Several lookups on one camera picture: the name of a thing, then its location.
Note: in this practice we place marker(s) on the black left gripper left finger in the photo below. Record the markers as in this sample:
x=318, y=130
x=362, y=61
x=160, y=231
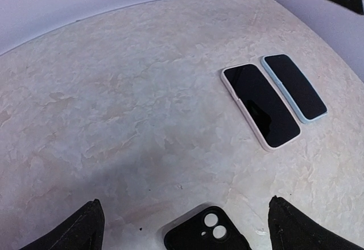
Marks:
x=84, y=229

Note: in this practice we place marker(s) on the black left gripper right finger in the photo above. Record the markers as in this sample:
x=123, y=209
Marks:
x=291, y=229

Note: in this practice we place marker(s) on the black phone case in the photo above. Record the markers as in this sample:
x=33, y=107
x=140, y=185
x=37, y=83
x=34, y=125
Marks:
x=209, y=229

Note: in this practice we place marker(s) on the purple edged dark phone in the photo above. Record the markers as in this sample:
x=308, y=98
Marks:
x=261, y=107

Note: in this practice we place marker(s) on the pink phone case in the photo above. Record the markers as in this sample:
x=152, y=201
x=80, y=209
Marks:
x=241, y=110

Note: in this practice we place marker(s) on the light blue phone case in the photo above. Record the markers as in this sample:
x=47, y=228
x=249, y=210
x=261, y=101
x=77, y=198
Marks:
x=280, y=87

